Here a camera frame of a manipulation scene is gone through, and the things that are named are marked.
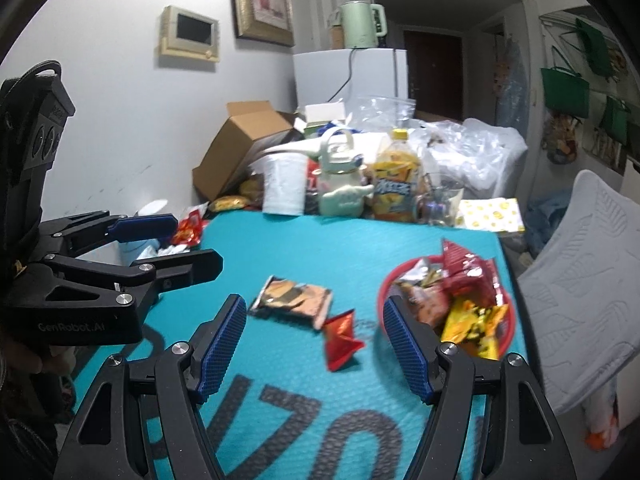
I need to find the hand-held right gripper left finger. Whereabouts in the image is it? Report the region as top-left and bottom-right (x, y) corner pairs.
(52, 294), (248, 480)

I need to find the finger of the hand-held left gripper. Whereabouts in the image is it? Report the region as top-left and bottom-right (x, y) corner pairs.
(42, 249), (224, 311)
(41, 211), (179, 259)

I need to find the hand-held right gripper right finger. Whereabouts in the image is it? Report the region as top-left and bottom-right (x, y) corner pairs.
(382, 295), (576, 480)

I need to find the small red snack packet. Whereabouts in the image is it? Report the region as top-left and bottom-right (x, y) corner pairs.
(322, 310), (366, 372)

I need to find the yellow snack packet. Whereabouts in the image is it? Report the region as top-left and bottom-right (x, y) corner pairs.
(440, 297), (510, 361)

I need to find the red plastic basket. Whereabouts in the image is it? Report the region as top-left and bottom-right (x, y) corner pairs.
(377, 255), (516, 361)

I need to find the orange snack packet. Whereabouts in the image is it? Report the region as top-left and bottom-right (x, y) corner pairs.
(248, 275), (334, 331)

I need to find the dark red snack bag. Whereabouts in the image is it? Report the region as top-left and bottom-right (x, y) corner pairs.
(440, 237), (506, 306)

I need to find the person's left hand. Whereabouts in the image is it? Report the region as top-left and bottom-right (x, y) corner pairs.
(0, 334), (76, 387)

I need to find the white lid jar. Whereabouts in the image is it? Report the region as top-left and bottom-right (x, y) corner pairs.
(134, 200), (173, 217)

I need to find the crumpled tissue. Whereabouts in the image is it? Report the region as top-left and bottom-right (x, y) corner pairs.
(150, 240), (188, 261)

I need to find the red foil packet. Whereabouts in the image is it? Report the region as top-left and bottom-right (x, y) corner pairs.
(172, 205), (208, 247)

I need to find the yellow noodle packet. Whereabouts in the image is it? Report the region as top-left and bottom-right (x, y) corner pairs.
(209, 195), (251, 212)

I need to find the cardboard box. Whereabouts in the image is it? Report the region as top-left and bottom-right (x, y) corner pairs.
(192, 101), (301, 203)

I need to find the teal bubble mat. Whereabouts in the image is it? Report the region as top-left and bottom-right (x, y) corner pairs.
(75, 212), (526, 480)

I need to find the paper towel roll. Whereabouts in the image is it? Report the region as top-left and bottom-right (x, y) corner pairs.
(261, 154), (308, 215)

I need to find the glass cup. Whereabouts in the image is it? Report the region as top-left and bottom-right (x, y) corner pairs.
(422, 172), (466, 226)

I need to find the iced tea bottle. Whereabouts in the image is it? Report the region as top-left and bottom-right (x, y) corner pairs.
(370, 129), (423, 223)

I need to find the yellow smiley tissue pack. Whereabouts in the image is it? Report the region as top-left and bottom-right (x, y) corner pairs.
(456, 197), (525, 235)

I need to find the mint green water bottle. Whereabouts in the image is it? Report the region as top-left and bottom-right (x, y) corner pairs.
(317, 127), (376, 218)

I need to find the grey cushion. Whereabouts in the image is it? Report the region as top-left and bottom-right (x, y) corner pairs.
(515, 170), (640, 411)

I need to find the blue grey cloth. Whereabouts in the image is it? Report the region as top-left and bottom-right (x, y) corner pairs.
(525, 192), (573, 256)

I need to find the white green carton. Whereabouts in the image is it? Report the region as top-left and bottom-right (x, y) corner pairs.
(302, 103), (347, 136)

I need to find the orange object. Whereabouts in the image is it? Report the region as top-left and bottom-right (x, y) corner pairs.
(585, 427), (618, 451)

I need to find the clear plastic bag pile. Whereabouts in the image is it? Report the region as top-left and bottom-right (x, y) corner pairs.
(415, 117), (528, 201)

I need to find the white mini fridge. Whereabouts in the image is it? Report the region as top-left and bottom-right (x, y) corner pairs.
(292, 47), (410, 111)

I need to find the clear zip bag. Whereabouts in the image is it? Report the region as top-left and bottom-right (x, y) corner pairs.
(357, 95), (417, 133)

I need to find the patterned hanging bag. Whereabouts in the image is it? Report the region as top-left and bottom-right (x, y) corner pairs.
(542, 115), (583, 165)

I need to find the dark door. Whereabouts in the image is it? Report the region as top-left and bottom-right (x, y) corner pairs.
(404, 30), (463, 121)

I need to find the green electric kettle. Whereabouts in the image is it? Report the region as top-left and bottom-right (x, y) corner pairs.
(337, 1), (387, 51)

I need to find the green tote bag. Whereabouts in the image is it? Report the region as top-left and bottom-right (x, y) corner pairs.
(599, 95), (633, 148)
(540, 66), (591, 120)
(574, 17), (618, 76)

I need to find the wall intercom panel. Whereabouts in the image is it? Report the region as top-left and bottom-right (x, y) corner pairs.
(159, 5), (221, 63)

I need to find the black kettle cord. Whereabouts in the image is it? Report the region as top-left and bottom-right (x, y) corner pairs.
(327, 49), (353, 106)

